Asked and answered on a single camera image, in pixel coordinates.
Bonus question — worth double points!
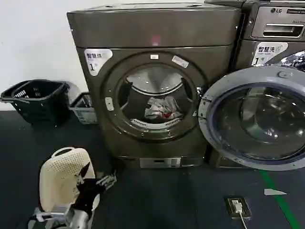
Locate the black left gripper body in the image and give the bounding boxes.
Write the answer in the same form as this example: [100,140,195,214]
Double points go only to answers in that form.
[76,178,105,213]

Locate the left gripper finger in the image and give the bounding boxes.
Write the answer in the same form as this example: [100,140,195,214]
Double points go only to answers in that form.
[95,175,114,186]
[100,177,118,191]

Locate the cream perforated laundry basket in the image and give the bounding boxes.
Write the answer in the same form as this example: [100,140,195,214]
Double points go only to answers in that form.
[39,147,96,211]

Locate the grey plastic crate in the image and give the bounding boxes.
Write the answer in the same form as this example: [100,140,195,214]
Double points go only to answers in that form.
[69,92,100,125]

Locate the large black plastic basket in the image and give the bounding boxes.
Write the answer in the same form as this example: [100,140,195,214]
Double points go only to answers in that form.
[0,79,71,126]

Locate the grey white garment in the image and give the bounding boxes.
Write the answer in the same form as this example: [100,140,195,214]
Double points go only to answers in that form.
[143,95,184,124]

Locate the small black plastic basket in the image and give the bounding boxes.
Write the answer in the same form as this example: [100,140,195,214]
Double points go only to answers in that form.
[11,79,65,103]

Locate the white power plug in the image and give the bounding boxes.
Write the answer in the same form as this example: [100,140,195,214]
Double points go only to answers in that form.
[230,199,243,213]

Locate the grey front-load dryer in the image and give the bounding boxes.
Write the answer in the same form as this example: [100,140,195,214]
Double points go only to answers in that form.
[66,1,243,169]

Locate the metal floor socket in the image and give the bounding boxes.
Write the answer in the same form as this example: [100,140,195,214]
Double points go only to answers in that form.
[224,195,253,218]

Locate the round glass dryer door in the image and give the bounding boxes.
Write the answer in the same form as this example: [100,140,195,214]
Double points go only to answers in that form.
[197,67,305,171]

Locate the white power cable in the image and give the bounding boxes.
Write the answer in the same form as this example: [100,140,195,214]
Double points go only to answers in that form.
[237,210,251,229]

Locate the grey dryer with drawer handle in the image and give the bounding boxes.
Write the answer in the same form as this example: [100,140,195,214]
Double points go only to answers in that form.
[205,0,305,168]

